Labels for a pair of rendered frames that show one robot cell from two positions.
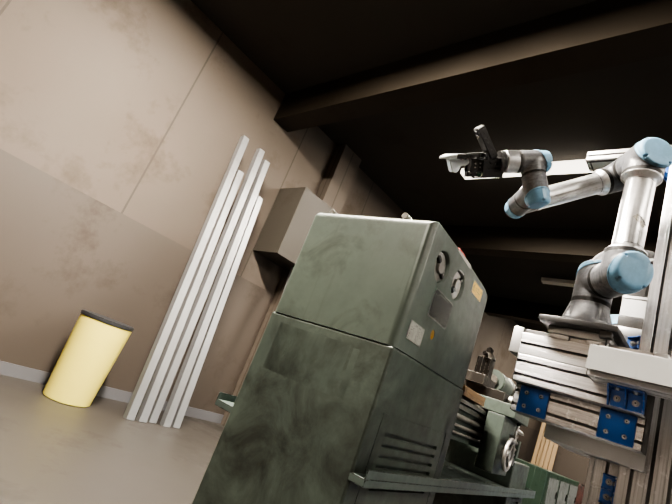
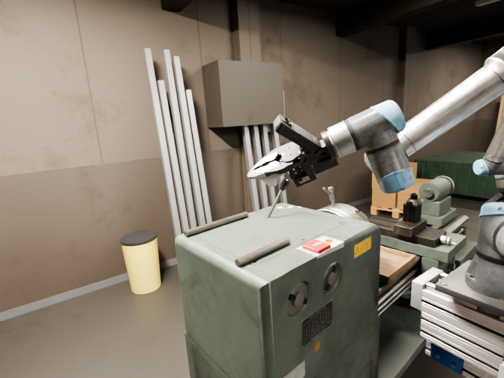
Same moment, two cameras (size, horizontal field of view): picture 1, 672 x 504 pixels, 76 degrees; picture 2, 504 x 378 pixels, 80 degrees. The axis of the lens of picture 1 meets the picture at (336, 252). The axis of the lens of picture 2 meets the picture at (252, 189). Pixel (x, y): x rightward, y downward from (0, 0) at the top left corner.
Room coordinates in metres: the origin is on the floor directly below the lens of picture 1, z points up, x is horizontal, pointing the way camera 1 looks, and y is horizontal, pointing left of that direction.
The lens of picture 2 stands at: (0.53, -0.33, 1.63)
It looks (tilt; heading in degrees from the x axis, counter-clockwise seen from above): 13 degrees down; 9
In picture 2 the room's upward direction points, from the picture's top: 4 degrees counter-clockwise
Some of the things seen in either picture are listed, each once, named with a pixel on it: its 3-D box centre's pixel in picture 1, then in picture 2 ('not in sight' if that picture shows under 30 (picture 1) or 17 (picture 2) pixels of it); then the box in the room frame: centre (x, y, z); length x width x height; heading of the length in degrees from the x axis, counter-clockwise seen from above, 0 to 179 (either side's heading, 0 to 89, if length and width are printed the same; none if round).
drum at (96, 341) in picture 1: (88, 357); (142, 262); (3.15, 1.29, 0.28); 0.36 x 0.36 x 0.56
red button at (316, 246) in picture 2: not in sight; (316, 247); (1.36, -0.37, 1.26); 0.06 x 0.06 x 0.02; 49
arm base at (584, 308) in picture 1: (587, 316); (501, 268); (1.34, -0.85, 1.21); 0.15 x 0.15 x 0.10
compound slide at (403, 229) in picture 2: (479, 380); (409, 226); (2.25, -0.94, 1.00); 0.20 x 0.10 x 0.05; 139
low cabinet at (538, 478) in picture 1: (508, 478); (472, 173); (7.03, -3.76, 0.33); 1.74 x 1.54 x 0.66; 133
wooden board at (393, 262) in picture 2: (438, 384); (367, 258); (2.06, -0.68, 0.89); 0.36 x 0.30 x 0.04; 49
